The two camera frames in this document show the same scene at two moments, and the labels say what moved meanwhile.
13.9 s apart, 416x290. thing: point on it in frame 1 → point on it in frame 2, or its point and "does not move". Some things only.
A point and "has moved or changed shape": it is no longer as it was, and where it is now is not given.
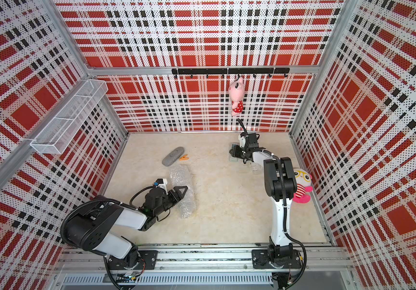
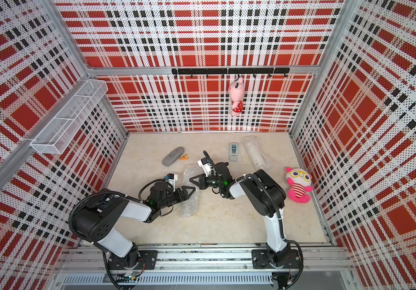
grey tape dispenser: x=233 y=159 does not move
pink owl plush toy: x=303 y=180 does not move
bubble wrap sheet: x=179 y=176 has moved or changed shape
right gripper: x=235 y=151 → x=202 y=183
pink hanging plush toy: x=236 y=91 does not move
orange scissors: x=184 y=157 does not move
